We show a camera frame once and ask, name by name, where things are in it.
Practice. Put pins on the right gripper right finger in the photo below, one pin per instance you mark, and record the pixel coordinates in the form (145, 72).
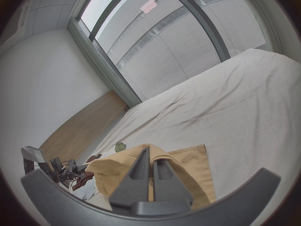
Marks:
(174, 194)

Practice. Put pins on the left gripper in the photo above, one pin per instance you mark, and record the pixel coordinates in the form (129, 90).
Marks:
(81, 169)

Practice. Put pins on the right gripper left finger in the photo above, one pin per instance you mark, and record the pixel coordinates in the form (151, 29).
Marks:
(127, 192)

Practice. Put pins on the tan shorts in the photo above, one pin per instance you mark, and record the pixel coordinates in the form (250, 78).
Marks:
(192, 168)

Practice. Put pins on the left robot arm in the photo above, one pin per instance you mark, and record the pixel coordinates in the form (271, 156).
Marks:
(33, 153)

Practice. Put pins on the bed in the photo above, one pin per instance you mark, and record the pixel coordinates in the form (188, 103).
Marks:
(211, 102)

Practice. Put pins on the dark brown garment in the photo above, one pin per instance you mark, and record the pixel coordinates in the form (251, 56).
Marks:
(88, 175)

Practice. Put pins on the pale grey garment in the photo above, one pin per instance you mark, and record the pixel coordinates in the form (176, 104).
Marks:
(87, 191)

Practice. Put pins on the cream white garment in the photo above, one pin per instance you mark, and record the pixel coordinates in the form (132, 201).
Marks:
(107, 154)

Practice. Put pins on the olive green garment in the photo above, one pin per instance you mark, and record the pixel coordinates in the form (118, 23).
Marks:
(120, 147)

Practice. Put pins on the grey-green curtain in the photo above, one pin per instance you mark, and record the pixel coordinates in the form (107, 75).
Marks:
(265, 20)
(105, 62)

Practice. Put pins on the window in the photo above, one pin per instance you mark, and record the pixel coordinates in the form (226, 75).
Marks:
(164, 43)

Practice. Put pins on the white ceiling air vent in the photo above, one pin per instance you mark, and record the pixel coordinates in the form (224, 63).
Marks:
(14, 25)

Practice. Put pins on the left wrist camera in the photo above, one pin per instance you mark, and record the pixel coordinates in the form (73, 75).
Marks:
(73, 163)

